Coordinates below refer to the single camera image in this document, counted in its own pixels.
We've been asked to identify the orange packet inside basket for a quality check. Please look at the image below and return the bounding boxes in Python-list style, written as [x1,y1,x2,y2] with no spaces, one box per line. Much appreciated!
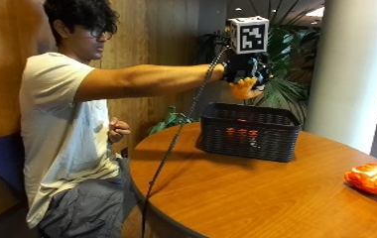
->
[224,127,260,148]

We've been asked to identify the black woven basket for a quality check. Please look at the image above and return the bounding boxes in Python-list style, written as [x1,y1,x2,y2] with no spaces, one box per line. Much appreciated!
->
[198,101,303,164]

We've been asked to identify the small green leafy plant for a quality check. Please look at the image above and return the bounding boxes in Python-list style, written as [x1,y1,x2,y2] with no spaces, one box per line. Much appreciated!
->
[146,105,195,136]

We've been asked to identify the white marker cube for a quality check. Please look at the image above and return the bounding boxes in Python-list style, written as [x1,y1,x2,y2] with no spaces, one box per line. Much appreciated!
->
[226,15,271,56]

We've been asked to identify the the person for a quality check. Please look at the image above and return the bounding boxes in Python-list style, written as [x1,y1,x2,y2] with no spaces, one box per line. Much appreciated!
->
[18,0,227,238]

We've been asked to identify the green potted palm plant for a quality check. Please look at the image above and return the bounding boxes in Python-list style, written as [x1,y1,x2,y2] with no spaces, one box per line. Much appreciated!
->
[195,0,324,125]

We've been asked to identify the black glove cable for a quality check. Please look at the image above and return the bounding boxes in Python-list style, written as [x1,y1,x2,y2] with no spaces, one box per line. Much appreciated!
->
[139,46,232,238]

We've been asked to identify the blue chair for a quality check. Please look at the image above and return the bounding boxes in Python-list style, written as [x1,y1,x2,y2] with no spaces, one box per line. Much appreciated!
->
[0,132,27,196]

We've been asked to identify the orange shiny snack bag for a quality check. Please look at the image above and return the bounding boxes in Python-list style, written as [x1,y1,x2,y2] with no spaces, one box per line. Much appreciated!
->
[343,162,377,195]

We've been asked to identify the black eyeglasses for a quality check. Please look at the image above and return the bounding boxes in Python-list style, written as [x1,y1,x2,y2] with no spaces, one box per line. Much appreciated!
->
[82,25,114,40]

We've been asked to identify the white round pillar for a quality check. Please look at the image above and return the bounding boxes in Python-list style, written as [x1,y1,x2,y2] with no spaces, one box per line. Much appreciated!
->
[303,0,377,156]

